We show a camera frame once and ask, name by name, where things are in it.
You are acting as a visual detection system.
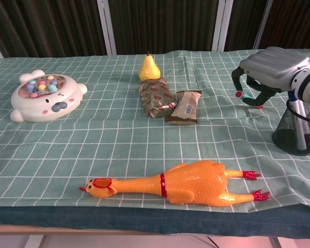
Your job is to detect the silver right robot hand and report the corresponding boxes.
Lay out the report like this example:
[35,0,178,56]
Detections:
[231,46,310,109]

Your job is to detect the white marker with blue cap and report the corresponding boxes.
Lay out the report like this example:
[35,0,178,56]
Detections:
[287,90,308,151]

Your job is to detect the black mesh pen holder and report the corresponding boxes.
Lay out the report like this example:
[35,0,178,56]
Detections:
[272,99,310,156]

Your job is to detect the beige snack bar wrapper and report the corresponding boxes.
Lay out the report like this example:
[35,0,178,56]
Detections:
[164,90,203,126]

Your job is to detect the green printed snack package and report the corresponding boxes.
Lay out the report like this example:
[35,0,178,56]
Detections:
[137,77,178,119]

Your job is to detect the dark folding screen, white frames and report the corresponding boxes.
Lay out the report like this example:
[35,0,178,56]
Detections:
[0,0,310,59]

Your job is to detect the yellow pear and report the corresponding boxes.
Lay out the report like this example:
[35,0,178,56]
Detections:
[138,51,161,81]

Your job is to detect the yellow rubber chicken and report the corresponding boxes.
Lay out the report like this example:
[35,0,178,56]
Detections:
[79,160,271,207]

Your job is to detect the green checked tablecloth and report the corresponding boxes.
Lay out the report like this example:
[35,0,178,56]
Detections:
[0,48,310,214]

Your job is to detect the white seal toy game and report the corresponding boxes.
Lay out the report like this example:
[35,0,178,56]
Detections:
[10,70,88,123]

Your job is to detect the dark blue under cloth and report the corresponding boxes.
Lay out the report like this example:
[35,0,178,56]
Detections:
[0,204,310,238]

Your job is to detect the wooden table edge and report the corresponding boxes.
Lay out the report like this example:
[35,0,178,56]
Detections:
[0,224,171,236]

